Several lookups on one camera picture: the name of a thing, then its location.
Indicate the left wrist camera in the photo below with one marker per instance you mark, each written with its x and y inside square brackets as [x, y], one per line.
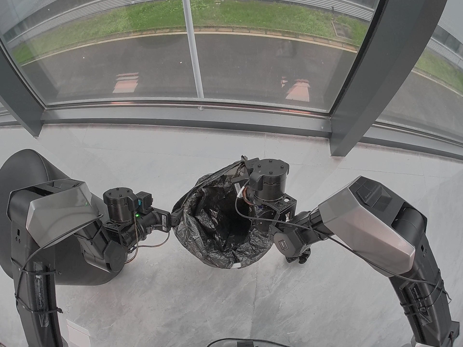
[144, 200]

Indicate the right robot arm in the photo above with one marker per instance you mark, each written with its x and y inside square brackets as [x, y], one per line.
[361, 222]

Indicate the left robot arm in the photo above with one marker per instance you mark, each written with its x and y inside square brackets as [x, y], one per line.
[58, 208]

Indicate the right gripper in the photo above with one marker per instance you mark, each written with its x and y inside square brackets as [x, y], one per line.
[257, 179]

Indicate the black plastic bag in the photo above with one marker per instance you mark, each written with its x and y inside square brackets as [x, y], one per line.
[206, 240]

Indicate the window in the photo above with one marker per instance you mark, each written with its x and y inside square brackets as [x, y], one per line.
[108, 67]

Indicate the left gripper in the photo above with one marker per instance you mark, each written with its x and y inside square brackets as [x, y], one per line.
[161, 221]

